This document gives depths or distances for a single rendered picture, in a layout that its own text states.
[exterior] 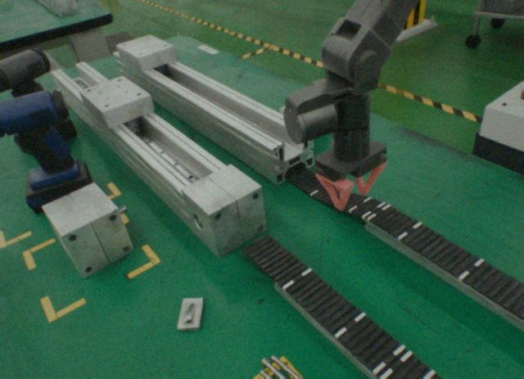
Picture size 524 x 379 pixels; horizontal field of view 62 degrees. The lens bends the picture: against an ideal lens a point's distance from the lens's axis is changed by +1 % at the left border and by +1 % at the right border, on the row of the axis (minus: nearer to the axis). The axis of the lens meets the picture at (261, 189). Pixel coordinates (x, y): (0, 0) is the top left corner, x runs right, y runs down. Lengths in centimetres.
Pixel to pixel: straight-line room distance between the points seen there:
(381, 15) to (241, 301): 43
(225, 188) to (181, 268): 15
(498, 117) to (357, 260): 45
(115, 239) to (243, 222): 21
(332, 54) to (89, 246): 46
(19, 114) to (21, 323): 35
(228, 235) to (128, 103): 42
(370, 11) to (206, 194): 35
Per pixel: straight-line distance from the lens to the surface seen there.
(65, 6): 248
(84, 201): 76
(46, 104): 86
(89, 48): 245
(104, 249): 74
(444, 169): 90
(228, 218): 67
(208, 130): 101
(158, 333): 64
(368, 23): 60
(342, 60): 60
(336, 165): 67
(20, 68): 111
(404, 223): 70
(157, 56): 127
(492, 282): 65
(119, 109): 98
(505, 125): 98
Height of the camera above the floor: 128
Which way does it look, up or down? 37 degrees down
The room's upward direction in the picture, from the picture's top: 8 degrees counter-clockwise
